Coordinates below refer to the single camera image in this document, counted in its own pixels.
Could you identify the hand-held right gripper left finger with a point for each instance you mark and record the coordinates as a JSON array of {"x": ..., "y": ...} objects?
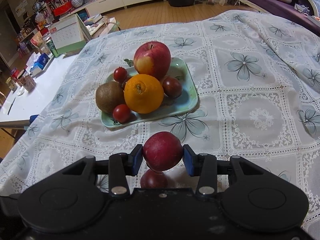
[{"x": 136, "y": 160}]

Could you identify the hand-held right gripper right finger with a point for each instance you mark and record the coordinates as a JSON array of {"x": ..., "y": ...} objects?
[{"x": 188, "y": 160}]

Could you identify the red plum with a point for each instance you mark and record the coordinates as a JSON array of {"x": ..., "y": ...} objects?
[{"x": 162, "y": 151}]

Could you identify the red cherry tomato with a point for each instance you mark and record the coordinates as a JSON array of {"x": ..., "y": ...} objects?
[
  {"x": 120, "y": 73},
  {"x": 121, "y": 113}
]

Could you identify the light green plate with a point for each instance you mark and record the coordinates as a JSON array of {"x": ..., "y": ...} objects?
[{"x": 185, "y": 100}]

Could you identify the orange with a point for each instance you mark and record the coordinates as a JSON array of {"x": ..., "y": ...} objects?
[{"x": 145, "y": 95}]

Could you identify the brown kiwi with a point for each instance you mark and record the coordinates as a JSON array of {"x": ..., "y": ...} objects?
[{"x": 108, "y": 96}]

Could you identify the dark red tomato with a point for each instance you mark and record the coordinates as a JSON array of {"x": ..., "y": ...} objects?
[{"x": 172, "y": 87}]

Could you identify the white lace floral tablecloth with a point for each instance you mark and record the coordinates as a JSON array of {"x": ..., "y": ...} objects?
[{"x": 250, "y": 92}]

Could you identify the large red apple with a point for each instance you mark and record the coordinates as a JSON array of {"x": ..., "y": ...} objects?
[{"x": 152, "y": 57}]

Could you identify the blue object under tablecloth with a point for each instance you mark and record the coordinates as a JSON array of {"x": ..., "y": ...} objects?
[{"x": 34, "y": 118}]

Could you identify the white side table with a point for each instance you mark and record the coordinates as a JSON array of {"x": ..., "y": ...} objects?
[{"x": 37, "y": 100}]

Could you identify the glass jar with brown contents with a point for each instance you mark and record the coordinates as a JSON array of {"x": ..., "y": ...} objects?
[{"x": 26, "y": 81}]

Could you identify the black pen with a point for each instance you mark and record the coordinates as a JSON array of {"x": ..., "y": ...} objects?
[{"x": 11, "y": 106}]

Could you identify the blue tissue box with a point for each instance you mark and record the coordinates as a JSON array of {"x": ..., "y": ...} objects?
[{"x": 40, "y": 63}]

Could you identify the green drink can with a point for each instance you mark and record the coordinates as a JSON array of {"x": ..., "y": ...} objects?
[{"x": 53, "y": 48}]

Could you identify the desk calendar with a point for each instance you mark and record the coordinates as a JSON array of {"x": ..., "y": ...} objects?
[{"x": 66, "y": 33}]

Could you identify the stack of books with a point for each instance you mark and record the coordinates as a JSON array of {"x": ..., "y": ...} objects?
[{"x": 92, "y": 21}]

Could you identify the small glass jar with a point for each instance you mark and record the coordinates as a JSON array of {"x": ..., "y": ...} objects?
[{"x": 11, "y": 83}]

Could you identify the red tin can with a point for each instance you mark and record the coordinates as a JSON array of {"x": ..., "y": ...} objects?
[{"x": 15, "y": 73}]

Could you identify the white low cabinet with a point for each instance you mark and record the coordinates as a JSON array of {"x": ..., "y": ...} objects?
[{"x": 130, "y": 1}]

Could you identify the red box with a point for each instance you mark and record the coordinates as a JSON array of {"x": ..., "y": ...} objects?
[{"x": 61, "y": 10}]

